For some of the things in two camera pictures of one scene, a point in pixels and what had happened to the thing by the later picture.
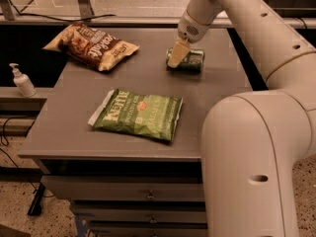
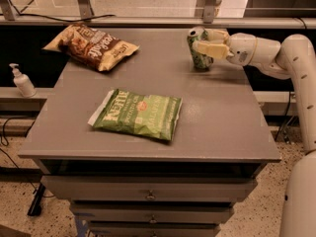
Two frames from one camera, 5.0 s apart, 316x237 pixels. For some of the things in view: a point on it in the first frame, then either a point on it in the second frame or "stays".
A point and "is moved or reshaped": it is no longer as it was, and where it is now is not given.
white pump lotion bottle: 23,82 stays
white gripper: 188,29 to 241,48
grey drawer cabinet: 121,185 stays
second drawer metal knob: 153,220 stays
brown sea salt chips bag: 84,44 stays
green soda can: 191,63 is moved or reshaped
